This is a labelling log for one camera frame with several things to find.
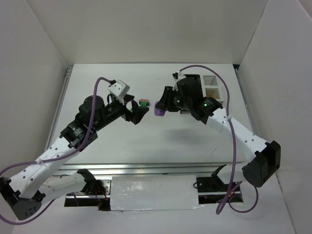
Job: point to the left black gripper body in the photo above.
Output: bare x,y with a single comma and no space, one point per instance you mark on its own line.
129,110

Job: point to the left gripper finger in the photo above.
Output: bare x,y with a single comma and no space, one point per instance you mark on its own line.
128,98
138,112

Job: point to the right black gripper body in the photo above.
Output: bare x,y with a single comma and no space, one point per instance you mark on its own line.
169,100

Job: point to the purple rounded lego brick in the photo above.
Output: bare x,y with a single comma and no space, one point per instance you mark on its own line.
158,112

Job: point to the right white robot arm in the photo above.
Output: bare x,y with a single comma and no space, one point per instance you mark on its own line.
262,157

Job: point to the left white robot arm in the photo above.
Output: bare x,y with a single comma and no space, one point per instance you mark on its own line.
28,190

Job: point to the purple printed lego brick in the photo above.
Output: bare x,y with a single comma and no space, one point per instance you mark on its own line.
143,101

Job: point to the black slotted container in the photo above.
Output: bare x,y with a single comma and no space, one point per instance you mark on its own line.
196,77

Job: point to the white slotted container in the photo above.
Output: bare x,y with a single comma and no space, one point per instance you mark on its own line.
211,87

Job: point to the white taped cover panel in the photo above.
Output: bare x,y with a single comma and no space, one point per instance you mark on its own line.
145,193

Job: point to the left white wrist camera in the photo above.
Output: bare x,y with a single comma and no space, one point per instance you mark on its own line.
119,90

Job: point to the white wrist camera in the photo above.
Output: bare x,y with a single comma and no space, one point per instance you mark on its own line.
119,90
178,76

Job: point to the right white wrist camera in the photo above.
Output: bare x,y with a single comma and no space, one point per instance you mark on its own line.
178,76

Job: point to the aluminium frame rail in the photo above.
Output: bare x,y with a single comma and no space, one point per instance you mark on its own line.
141,169

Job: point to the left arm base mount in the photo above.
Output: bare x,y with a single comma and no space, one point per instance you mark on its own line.
94,193

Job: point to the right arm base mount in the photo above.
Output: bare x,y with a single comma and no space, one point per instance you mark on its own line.
210,191

